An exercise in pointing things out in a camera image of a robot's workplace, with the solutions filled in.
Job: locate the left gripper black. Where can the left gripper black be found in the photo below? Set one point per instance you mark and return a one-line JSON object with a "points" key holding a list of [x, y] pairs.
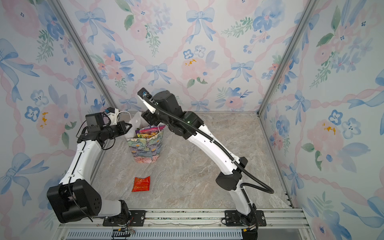
{"points": [[121, 125]]}

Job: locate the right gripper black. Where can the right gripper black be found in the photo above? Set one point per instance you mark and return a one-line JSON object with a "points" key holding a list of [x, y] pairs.
{"points": [[151, 119]]}

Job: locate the purple berries candy bag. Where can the purple berries candy bag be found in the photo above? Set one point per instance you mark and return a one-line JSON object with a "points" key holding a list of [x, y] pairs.
{"points": [[150, 129]]}

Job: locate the floral paper gift bag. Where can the floral paper gift bag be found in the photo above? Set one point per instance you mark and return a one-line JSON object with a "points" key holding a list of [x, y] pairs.
{"points": [[143, 150]]}

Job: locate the small red snack packet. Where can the small red snack packet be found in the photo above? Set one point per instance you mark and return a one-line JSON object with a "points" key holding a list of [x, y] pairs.
{"points": [[141, 185]]}

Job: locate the yellow candy bag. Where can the yellow candy bag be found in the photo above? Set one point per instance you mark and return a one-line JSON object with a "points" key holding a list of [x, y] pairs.
{"points": [[147, 135]]}

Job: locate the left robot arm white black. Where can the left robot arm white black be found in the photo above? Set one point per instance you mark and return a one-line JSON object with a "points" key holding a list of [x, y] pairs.
{"points": [[74, 198]]}

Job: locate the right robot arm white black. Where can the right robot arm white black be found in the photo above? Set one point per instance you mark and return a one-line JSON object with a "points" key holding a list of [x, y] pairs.
{"points": [[164, 108]]}

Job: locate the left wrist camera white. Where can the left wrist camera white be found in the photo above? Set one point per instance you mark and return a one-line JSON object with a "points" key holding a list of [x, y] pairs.
{"points": [[103, 119]]}

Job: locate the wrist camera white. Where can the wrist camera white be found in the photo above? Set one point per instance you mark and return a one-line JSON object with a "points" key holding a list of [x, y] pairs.
{"points": [[103, 119], [147, 99]]}

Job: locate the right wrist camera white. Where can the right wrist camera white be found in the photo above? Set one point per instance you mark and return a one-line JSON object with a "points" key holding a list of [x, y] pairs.
{"points": [[147, 99]]}

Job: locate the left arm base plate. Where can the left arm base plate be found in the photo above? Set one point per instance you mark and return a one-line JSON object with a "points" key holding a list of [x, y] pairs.
{"points": [[133, 218]]}

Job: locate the aluminium mounting rail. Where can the aluminium mounting rail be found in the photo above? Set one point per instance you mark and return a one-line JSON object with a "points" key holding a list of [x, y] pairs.
{"points": [[197, 219]]}

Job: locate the black connector with wires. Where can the black connector with wires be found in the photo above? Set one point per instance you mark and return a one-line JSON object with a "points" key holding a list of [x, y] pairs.
{"points": [[122, 233]]}

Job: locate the left aluminium corner post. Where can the left aluminium corner post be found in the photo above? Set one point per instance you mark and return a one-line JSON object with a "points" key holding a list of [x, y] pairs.
{"points": [[78, 34]]}

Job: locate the aluminium corner post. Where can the aluminium corner post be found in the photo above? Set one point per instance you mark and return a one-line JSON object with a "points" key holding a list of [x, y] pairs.
{"points": [[78, 34], [291, 47]]}

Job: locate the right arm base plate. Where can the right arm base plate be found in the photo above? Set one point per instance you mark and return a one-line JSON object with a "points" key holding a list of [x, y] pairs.
{"points": [[233, 218]]}

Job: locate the right aluminium corner post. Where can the right aluminium corner post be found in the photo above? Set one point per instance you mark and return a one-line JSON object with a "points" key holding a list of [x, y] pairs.
{"points": [[291, 47]]}

